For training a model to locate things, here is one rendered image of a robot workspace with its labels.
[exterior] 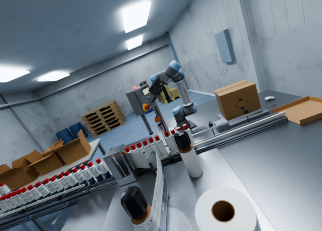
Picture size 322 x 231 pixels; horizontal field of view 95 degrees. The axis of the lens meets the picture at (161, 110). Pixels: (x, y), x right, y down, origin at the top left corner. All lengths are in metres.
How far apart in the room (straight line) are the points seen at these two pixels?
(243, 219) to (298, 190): 0.40
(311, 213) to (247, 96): 0.89
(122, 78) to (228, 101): 6.57
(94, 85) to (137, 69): 2.18
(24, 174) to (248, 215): 2.87
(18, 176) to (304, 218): 3.09
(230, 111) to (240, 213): 0.98
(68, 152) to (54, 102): 5.98
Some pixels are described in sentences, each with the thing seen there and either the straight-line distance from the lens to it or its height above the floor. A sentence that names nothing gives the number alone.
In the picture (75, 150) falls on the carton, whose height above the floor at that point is 0.93.
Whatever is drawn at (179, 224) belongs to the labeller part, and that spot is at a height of 0.89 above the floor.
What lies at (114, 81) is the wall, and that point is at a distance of 7.65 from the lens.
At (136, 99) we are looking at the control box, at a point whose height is 1.41.
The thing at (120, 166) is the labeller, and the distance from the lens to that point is 1.16.
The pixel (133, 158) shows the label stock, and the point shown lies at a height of 1.01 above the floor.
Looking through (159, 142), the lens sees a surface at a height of 1.04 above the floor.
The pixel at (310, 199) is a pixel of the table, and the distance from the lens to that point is 0.94.
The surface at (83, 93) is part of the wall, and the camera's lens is 7.98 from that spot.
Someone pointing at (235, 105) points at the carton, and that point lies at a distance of 1.46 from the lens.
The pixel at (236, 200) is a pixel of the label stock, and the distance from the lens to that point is 0.67.
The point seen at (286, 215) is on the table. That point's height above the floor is 0.83.
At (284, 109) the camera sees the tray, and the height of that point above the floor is 0.84.
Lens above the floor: 1.55
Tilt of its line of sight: 15 degrees down
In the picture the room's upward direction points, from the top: 24 degrees counter-clockwise
